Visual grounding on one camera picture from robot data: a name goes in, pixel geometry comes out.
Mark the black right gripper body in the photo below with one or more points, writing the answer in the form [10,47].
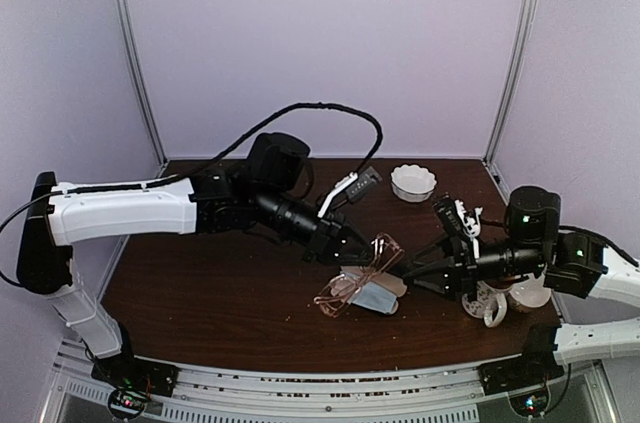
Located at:
[467,273]

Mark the light blue cloth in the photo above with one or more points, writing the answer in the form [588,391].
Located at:
[375,298]

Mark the aluminium right corner post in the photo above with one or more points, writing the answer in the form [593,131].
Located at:
[524,26]

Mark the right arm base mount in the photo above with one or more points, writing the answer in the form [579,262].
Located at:
[535,383]

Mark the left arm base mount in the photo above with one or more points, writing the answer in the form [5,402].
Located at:
[134,381]

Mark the aluminium left corner post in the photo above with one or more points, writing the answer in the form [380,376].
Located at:
[138,81]

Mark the white cream bowl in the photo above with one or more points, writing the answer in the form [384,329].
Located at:
[528,295]

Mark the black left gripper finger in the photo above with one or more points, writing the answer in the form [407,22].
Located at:
[354,240]
[360,258]

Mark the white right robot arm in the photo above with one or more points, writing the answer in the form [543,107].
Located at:
[569,260]

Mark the white patterned mug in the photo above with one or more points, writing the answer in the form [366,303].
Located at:
[490,304]

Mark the black woven glasses case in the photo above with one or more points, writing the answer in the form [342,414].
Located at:
[350,274]

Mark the aluminium corner post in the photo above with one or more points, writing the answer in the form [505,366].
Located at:
[524,26]
[138,81]

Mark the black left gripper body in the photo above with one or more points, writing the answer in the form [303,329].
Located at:
[320,243]

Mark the white scalloped ceramic dish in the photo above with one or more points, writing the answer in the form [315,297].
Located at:
[412,183]

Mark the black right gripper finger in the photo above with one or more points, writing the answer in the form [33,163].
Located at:
[436,283]
[434,258]

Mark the aluminium front frame rail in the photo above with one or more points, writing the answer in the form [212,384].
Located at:
[209,394]

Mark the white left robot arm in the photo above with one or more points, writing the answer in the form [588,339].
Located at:
[253,191]

